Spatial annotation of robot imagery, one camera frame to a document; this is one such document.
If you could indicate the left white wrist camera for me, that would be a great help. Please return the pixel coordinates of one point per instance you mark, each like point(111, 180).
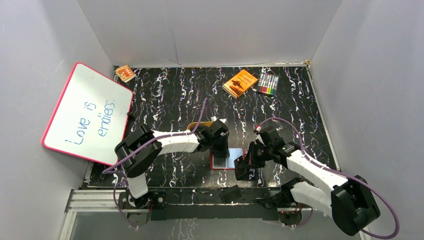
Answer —
point(224, 121)

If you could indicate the orange oval tray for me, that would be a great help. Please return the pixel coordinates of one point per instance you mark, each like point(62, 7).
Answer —
point(192, 125)

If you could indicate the pink framed whiteboard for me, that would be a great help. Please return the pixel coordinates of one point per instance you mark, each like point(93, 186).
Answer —
point(90, 118)

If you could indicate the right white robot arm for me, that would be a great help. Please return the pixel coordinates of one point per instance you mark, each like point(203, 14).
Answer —
point(350, 204)

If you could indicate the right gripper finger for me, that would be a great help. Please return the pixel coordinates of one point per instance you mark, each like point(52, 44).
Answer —
point(252, 153)
point(243, 168)

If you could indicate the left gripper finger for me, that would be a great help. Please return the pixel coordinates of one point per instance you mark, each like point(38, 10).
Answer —
point(221, 152)
point(224, 140)

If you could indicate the orange book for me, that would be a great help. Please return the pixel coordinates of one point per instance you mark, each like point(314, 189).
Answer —
point(239, 84)

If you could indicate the pack of coloured markers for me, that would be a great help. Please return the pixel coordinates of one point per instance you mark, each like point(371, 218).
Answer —
point(268, 84)

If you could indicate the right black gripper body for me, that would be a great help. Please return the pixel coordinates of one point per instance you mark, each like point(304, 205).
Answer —
point(263, 153)

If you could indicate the red card holder wallet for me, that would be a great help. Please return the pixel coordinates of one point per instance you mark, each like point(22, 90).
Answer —
point(234, 153)

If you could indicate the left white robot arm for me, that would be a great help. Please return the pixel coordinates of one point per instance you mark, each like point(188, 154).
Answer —
point(144, 145)

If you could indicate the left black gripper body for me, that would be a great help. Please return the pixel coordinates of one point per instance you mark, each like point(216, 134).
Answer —
point(219, 145)

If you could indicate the small orange card box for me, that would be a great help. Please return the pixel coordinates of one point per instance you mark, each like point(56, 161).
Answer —
point(125, 73)

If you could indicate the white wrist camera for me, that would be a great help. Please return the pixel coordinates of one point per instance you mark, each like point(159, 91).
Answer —
point(260, 138)
point(224, 121)

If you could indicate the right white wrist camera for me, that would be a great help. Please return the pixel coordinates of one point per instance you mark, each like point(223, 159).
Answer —
point(260, 138)

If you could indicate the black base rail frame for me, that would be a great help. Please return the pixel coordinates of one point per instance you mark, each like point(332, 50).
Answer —
point(160, 204)

